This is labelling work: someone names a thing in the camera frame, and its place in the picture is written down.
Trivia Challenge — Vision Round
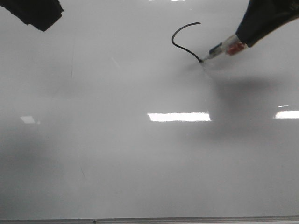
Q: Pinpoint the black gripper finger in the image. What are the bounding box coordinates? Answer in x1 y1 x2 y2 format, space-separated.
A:
235 0 299 47
0 0 64 32

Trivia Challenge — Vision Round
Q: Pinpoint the whiteboard marker pen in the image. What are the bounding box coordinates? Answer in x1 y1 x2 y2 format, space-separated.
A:
201 34 248 62

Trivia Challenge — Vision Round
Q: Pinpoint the white whiteboard with aluminium frame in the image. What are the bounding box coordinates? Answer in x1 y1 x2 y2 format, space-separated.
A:
0 0 299 220

